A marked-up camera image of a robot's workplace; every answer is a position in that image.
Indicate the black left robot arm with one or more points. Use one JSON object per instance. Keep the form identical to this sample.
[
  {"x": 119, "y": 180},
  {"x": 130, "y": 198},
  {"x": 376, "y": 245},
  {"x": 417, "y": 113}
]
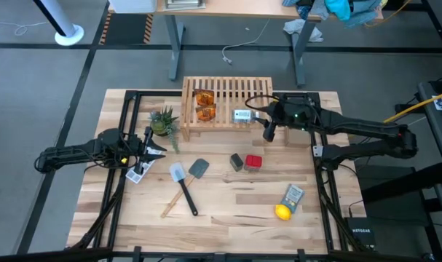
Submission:
[{"x": 75, "y": 154}]

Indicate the smoked paprika tin red lid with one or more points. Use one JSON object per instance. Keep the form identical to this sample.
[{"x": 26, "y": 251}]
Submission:
[{"x": 253, "y": 162}]

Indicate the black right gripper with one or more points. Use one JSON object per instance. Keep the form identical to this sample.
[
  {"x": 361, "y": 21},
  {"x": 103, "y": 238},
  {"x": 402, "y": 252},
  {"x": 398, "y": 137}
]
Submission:
[{"x": 290, "y": 109}]

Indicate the black side desk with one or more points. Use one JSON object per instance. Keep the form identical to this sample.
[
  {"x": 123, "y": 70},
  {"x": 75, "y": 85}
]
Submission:
[{"x": 439, "y": 153}]

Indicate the bagel seasoning jar white lid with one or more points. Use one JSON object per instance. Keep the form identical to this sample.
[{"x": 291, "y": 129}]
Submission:
[{"x": 242, "y": 115}]

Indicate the green black pepper tin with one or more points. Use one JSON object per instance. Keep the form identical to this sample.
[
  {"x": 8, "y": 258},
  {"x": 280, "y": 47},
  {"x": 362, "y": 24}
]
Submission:
[{"x": 236, "y": 162}]

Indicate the stack of papers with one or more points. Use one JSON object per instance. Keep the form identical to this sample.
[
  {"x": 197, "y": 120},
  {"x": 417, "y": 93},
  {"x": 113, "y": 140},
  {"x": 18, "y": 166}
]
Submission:
[{"x": 184, "y": 3}]

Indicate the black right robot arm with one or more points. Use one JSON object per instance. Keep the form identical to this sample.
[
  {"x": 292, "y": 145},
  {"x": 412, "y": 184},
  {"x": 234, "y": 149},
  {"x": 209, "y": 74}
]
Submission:
[{"x": 370, "y": 127}]

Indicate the yellow lemon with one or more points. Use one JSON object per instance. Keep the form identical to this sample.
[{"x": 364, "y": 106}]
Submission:
[{"x": 283, "y": 212}]

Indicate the white crumpled cloth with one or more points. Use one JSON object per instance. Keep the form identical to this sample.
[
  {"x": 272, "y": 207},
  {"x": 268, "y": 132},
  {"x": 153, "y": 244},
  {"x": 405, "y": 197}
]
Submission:
[{"x": 300, "y": 29}]

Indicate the black Netgear switch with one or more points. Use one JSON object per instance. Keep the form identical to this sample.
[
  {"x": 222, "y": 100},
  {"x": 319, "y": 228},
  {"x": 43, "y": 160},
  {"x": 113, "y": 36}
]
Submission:
[{"x": 360, "y": 233}]

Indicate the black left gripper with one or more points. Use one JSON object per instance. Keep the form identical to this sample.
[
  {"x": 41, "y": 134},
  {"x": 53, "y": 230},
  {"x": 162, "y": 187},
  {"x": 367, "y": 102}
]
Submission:
[{"x": 138, "y": 145}]

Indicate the wooden desk grey legs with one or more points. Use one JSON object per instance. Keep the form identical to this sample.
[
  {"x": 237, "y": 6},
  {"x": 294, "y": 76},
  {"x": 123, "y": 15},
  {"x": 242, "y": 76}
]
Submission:
[{"x": 242, "y": 9}]

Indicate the potted succulent plant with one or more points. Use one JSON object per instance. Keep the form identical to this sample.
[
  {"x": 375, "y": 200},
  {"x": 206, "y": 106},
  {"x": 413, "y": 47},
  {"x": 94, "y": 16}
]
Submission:
[{"x": 162, "y": 123}]

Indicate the white ice cube tray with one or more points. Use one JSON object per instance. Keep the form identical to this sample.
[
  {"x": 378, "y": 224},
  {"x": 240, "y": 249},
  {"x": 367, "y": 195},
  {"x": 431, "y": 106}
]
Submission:
[{"x": 133, "y": 176}]

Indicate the wooden slatted shelf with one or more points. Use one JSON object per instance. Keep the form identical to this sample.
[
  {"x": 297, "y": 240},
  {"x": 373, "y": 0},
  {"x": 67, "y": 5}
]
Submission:
[{"x": 220, "y": 87}]

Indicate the brown cardboard box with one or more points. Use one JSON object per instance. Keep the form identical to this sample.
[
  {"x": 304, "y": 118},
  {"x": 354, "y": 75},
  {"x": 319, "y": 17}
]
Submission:
[{"x": 298, "y": 140}]

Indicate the pile of clothes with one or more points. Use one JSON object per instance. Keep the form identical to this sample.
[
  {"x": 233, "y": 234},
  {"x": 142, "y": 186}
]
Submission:
[{"x": 337, "y": 9}]

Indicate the blue printed packet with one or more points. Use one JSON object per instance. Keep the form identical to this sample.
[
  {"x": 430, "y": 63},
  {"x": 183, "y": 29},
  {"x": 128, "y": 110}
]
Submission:
[{"x": 294, "y": 196}]

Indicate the black mat hazard stripes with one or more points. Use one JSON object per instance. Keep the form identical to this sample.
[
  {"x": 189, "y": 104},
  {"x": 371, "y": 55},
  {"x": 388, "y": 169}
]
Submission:
[{"x": 127, "y": 29}]

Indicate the white box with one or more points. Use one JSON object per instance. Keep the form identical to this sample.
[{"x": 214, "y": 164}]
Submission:
[{"x": 133, "y": 5}]

